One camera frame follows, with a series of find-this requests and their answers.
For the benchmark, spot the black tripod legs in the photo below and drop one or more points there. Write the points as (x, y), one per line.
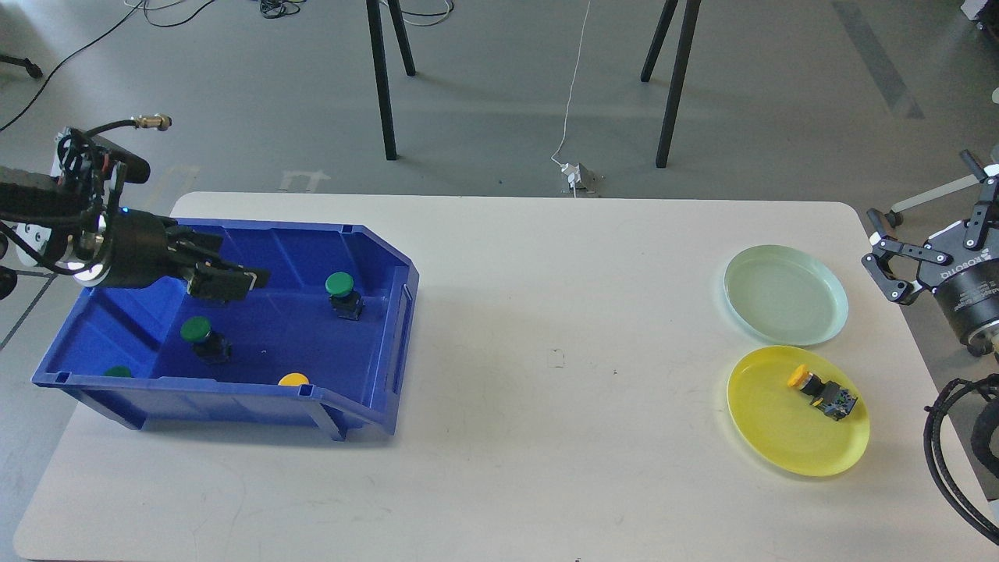
(380, 65)
(678, 72)

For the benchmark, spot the black tripod legs right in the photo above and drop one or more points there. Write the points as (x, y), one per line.
(678, 72)

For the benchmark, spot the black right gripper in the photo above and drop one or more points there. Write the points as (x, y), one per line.
(972, 289)

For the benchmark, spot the blue plastic storage bin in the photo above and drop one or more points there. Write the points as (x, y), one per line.
(356, 368)

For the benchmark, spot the yellow push button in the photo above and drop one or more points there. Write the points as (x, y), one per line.
(829, 397)
(294, 379)

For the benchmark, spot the white power adapter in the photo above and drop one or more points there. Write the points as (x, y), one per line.
(579, 180)

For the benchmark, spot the yellow plate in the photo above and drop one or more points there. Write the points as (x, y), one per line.
(780, 422)

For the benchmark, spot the green push button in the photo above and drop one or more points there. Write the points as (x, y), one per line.
(209, 345)
(344, 299)

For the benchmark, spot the office chair base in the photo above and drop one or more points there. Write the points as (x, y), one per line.
(894, 216)

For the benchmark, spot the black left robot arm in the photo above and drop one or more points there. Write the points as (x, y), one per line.
(73, 222)

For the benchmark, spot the black tripod legs left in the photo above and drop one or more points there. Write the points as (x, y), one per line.
(380, 65)

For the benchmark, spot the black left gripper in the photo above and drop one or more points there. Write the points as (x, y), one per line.
(145, 248)

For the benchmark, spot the light green plate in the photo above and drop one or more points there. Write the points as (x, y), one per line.
(785, 296)

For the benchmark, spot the green push button front corner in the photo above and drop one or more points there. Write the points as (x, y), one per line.
(119, 371)

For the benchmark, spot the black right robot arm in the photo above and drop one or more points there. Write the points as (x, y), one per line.
(892, 265)

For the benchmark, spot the yellow push button front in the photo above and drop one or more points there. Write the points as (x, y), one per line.
(294, 379)

